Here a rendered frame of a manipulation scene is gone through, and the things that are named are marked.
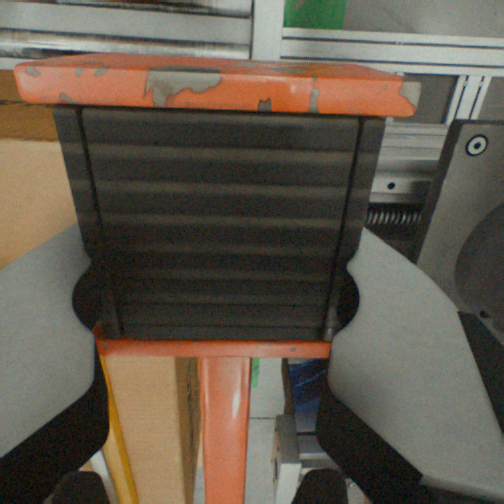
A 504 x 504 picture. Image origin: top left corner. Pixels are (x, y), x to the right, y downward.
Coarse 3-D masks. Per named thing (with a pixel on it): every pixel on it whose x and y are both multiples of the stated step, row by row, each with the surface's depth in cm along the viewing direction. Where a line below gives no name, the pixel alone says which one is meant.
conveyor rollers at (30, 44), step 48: (0, 0) 63; (48, 0) 62; (96, 0) 62; (144, 0) 62; (192, 0) 62; (240, 0) 62; (0, 48) 65; (48, 48) 65; (96, 48) 65; (144, 48) 66; (192, 48) 66; (240, 48) 67
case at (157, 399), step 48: (0, 96) 35; (0, 144) 23; (48, 144) 23; (0, 192) 25; (48, 192) 25; (0, 240) 27; (144, 384) 35; (192, 384) 51; (144, 432) 39; (192, 432) 54; (144, 480) 44; (192, 480) 56
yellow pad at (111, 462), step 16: (112, 400) 35; (112, 416) 35; (112, 432) 36; (112, 448) 37; (96, 464) 38; (112, 464) 39; (128, 464) 41; (112, 480) 40; (128, 480) 41; (112, 496) 41; (128, 496) 42
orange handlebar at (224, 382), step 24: (216, 360) 14; (240, 360) 14; (216, 384) 14; (240, 384) 14; (216, 408) 15; (240, 408) 15; (216, 432) 16; (240, 432) 16; (216, 456) 17; (240, 456) 17; (216, 480) 18; (240, 480) 18
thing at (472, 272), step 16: (496, 208) 30; (480, 224) 30; (496, 224) 29; (480, 240) 30; (496, 240) 29; (464, 256) 32; (480, 256) 30; (496, 256) 29; (464, 272) 32; (480, 272) 30; (496, 272) 29; (464, 288) 32; (480, 288) 30; (496, 288) 29; (480, 304) 31; (496, 304) 29; (496, 320) 30
